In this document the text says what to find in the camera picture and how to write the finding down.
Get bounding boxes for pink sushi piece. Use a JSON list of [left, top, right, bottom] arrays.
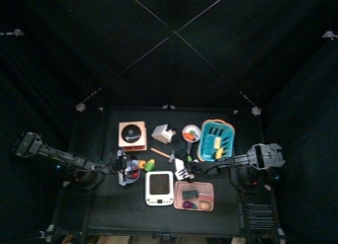
[[196, 193, 214, 203]]

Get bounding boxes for teal toy basket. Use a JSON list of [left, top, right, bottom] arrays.
[[196, 119, 236, 163]]

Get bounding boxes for white toy box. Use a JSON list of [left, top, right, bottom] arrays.
[[151, 123, 176, 144]]

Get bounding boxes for wooden toy hammer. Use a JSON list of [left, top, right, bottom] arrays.
[[150, 147, 176, 161]]

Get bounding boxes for pink plastic tray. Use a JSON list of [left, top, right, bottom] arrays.
[[172, 180, 216, 212]]

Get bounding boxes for wooden toy stove black burner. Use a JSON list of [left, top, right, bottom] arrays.
[[117, 121, 150, 152]]

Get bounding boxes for dark green sushi roll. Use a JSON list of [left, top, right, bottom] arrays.
[[180, 189, 199, 201]]

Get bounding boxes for white toy tablet dark screen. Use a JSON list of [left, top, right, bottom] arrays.
[[144, 170, 175, 207]]

